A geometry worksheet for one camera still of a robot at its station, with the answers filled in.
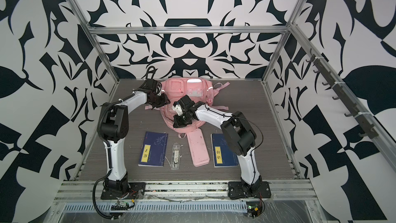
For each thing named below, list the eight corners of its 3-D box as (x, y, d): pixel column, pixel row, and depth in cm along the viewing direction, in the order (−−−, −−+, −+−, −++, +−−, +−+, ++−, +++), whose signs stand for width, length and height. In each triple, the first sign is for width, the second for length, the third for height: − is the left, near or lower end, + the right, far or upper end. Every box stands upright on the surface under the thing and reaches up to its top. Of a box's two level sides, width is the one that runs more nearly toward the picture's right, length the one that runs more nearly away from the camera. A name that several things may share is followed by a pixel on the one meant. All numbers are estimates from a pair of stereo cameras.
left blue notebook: (138, 166, 83) (137, 165, 81) (146, 133, 95) (145, 131, 93) (164, 166, 83) (163, 165, 81) (168, 133, 95) (167, 131, 93)
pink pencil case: (193, 167, 82) (193, 166, 80) (186, 133, 94) (185, 131, 93) (211, 163, 84) (211, 162, 82) (201, 129, 96) (201, 127, 94)
